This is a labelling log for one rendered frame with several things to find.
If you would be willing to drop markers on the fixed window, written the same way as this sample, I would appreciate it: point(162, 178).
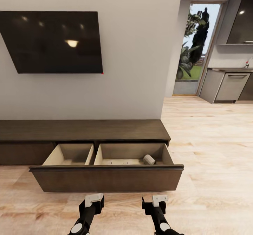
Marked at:
point(201, 27)

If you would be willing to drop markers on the dishwasher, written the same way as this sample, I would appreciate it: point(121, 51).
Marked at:
point(231, 87)

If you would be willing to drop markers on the wall mounted tv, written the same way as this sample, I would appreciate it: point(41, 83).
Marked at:
point(58, 42)

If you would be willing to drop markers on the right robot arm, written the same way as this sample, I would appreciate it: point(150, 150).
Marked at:
point(157, 209)

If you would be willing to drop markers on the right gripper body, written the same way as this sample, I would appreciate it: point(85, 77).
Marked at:
point(151, 210)

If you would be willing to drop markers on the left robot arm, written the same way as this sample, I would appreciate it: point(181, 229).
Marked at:
point(92, 205)

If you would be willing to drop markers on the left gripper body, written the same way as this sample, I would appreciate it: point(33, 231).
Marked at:
point(95, 208)

